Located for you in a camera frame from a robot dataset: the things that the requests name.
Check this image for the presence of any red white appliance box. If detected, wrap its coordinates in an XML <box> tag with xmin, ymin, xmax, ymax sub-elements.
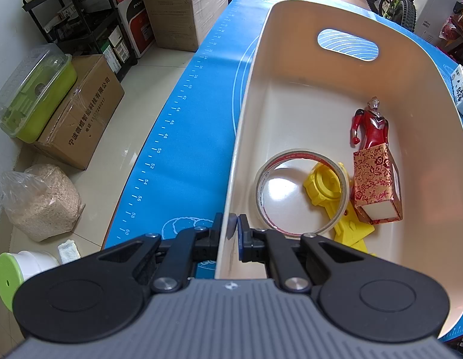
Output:
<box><xmin>115</xmin><ymin>0</ymin><xmax>154</xmax><ymax>58</ymax></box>

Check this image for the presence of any red superhero action figure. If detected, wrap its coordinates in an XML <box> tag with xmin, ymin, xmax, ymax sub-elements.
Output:
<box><xmin>350</xmin><ymin>96</ymin><xmax>389</xmax><ymax>150</ymax></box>

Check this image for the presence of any yellow plastic toy key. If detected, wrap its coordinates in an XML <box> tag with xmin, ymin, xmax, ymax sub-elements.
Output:
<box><xmin>304</xmin><ymin>163</ymin><xmax>374</xmax><ymax>254</ymax></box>

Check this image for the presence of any green plastic lidded container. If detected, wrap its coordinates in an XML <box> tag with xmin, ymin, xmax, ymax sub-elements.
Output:
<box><xmin>0</xmin><ymin>43</ymin><xmax>77</xmax><ymax>144</ymax></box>

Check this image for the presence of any large stacked cardboard box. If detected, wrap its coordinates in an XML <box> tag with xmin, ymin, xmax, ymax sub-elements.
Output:
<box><xmin>144</xmin><ymin>0</ymin><xmax>228</xmax><ymax>52</ymax></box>

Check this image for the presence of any bag of wood shavings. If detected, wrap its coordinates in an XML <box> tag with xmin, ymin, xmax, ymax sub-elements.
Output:
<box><xmin>1</xmin><ymin>164</ymin><xmax>84</xmax><ymax>242</ymax></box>

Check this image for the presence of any clear adhesive tape roll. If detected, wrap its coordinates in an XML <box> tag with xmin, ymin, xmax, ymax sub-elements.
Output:
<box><xmin>255</xmin><ymin>148</ymin><xmax>350</xmax><ymax>238</ymax></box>

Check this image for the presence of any magenta floral gift box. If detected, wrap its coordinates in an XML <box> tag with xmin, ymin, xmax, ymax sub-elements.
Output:
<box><xmin>352</xmin><ymin>144</ymin><xmax>403</xmax><ymax>224</ymax></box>

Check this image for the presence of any green white round stool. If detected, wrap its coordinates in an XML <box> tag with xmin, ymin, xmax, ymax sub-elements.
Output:
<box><xmin>0</xmin><ymin>250</ymin><xmax>59</xmax><ymax>311</ymax></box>

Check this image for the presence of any brown cardboard box on floor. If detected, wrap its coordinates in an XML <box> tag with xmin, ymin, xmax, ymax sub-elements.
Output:
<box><xmin>33</xmin><ymin>54</ymin><xmax>124</xmax><ymax>170</ymax></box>

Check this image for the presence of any black metal shelf rack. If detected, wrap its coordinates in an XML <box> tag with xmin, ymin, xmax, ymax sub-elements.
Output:
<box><xmin>22</xmin><ymin>0</ymin><xmax>137</xmax><ymax>80</ymax></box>

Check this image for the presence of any white tissue pack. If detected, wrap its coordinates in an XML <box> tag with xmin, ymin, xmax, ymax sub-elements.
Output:
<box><xmin>451</xmin><ymin>65</ymin><xmax>463</xmax><ymax>116</ymax></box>

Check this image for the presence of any blue silicone table mat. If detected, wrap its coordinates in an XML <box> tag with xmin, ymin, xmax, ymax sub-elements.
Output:
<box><xmin>105</xmin><ymin>0</ymin><xmax>463</xmax><ymax>340</ymax></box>

